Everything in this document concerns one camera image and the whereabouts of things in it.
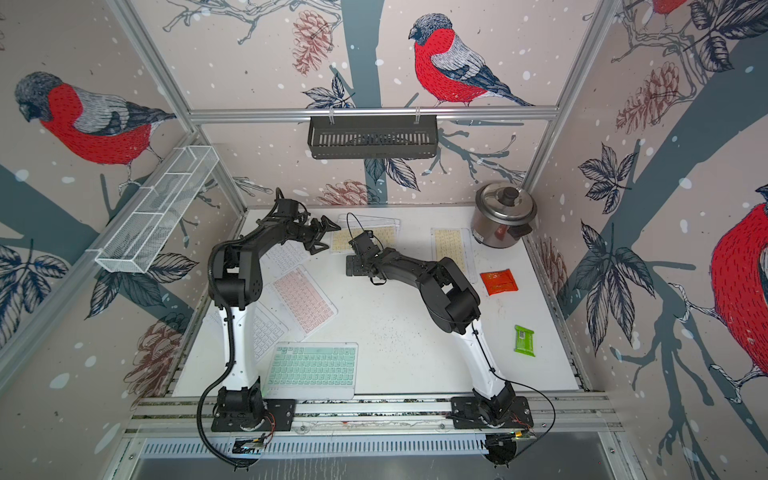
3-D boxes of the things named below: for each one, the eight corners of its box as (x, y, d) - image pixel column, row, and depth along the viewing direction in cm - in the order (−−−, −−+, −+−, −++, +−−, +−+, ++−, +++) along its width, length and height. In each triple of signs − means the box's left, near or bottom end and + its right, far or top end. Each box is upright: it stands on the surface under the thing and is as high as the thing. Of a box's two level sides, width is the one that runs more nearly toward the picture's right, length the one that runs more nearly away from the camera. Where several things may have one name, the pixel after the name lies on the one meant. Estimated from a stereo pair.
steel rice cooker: (467, 247, 110) (480, 208, 94) (471, 217, 119) (483, 178, 103) (517, 257, 107) (538, 219, 91) (517, 226, 116) (536, 187, 100)
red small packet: (489, 295, 98) (491, 292, 96) (480, 276, 102) (482, 273, 100) (516, 290, 99) (519, 287, 97) (507, 272, 103) (509, 268, 101)
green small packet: (514, 351, 86) (516, 349, 84) (514, 328, 90) (516, 325, 89) (532, 356, 85) (535, 353, 83) (531, 332, 90) (534, 329, 88)
